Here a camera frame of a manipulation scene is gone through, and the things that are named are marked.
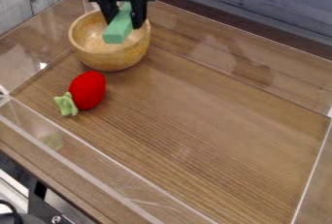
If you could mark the green rectangular block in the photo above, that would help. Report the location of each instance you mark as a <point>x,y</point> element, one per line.
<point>121,26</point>

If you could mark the brown wooden bowl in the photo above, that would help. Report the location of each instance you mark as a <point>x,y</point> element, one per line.
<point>97,54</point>

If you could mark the red plush strawberry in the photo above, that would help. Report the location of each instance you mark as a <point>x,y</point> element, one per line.
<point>84,93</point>

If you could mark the clear acrylic tray wall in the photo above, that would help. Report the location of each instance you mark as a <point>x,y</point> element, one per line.
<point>206,135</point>

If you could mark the black table leg bracket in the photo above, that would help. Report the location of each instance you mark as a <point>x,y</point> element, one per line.
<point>39,208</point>

